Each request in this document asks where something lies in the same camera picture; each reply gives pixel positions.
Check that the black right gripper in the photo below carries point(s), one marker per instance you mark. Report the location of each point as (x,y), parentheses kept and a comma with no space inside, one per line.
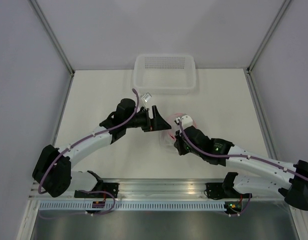
(178,144)

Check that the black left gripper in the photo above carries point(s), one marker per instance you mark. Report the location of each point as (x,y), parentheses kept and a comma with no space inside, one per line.
(155,124)

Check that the white mesh laundry bag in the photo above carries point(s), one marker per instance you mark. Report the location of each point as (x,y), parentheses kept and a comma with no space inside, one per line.
(167,137)

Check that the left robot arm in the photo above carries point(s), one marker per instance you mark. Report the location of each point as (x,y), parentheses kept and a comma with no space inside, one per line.
(53,171)

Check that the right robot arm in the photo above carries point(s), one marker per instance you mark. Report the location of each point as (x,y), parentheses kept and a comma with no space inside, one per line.
(292,179)

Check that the white perforated plastic basket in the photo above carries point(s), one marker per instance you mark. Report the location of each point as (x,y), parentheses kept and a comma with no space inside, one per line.
(164,74)

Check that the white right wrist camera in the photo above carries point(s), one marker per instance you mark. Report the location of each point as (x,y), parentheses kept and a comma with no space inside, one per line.
(184,121)

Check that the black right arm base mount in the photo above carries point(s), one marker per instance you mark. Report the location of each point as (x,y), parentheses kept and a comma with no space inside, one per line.
(216,191)

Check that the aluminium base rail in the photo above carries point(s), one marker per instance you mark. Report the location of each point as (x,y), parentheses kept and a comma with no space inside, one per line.
(187,189)

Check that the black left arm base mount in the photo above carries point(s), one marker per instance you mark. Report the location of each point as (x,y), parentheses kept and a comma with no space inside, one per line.
(101,190)

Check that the white slotted cable duct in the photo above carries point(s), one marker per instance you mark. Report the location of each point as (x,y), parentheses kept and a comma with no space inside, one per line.
(123,205)

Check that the left aluminium frame post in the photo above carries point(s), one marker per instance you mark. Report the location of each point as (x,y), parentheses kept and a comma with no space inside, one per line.
(51,35)

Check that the aluminium frame post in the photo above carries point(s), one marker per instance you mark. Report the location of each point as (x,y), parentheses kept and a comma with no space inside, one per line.
(51,35)
(269,33)

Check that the right aluminium frame post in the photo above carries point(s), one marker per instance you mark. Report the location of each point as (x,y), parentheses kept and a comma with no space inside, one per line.
(269,33)

